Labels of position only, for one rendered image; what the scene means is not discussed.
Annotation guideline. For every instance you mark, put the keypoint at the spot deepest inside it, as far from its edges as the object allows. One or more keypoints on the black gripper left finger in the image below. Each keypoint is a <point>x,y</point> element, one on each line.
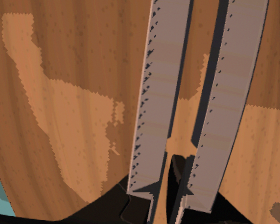
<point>114,207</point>

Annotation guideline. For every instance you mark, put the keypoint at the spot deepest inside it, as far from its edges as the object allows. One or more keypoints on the brown wooden board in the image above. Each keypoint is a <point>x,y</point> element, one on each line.
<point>70,78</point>

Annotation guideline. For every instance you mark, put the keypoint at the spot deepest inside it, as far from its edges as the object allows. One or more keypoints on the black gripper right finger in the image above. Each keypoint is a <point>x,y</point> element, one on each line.
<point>222,212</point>

